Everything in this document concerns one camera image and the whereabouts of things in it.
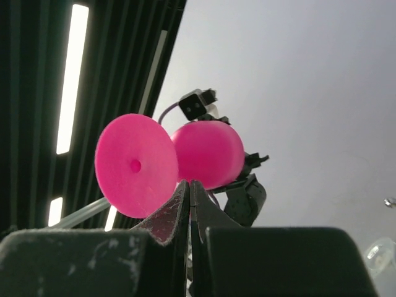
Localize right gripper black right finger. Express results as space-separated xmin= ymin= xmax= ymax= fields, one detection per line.
xmin=190 ymin=181 xmax=377 ymax=296

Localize chrome wire glass rack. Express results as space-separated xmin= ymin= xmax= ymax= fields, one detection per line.
xmin=384 ymin=197 xmax=396 ymax=208

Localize clear wine glass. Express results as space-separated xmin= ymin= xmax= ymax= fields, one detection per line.
xmin=363 ymin=237 xmax=395 ymax=277

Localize pink wine glass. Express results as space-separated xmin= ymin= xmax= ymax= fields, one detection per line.
xmin=94 ymin=113 xmax=245 ymax=218

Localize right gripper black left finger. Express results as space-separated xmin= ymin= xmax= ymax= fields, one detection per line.
xmin=1 ymin=182 xmax=189 ymax=296

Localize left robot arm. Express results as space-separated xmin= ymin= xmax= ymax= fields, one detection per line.
xmin=207 ymin=153 xmax=269 ymax=227

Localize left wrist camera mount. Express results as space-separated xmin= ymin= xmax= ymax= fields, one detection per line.
xmin=178 ymin=88 xmax=218 ymax=121

